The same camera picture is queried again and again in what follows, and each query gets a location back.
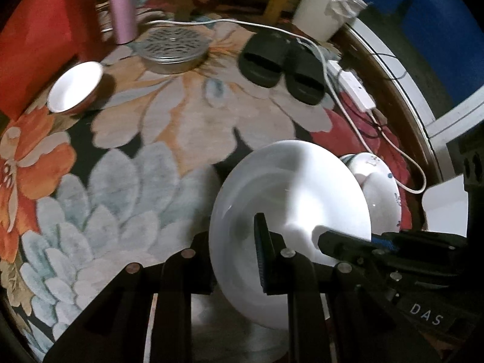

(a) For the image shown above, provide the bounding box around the white bucket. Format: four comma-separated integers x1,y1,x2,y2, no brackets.
291,0,368,42

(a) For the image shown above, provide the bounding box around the metal steamer tray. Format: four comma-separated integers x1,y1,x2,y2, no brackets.
138,27,210,75

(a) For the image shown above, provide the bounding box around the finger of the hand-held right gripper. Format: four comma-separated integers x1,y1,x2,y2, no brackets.
317,227,397,273
372,230,469,258

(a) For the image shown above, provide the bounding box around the small white brown bowl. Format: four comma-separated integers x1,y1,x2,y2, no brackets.
47,61,104,116

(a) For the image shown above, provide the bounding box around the bear print plate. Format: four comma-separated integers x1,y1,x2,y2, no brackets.
353,152,403,233

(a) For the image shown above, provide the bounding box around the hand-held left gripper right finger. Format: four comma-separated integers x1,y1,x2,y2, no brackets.
253,213,435,363

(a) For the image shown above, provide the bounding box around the black cable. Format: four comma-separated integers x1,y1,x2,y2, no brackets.
342,53,407,139

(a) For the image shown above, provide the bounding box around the black slipper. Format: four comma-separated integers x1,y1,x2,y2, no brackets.
238,32,292,88
284,43,328,106

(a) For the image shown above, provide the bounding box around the pink bottle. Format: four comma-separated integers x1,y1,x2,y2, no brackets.
105,0,139,45

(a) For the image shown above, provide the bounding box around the red cabinet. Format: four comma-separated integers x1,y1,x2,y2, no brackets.
0,0,110,119

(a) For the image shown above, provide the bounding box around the floral rug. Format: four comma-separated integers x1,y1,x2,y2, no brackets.
0,5,428,363

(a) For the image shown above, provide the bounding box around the white power strip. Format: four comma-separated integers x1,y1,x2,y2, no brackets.
328,60,376,113

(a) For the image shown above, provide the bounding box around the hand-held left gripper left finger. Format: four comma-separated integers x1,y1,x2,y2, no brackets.
42,231,218,363

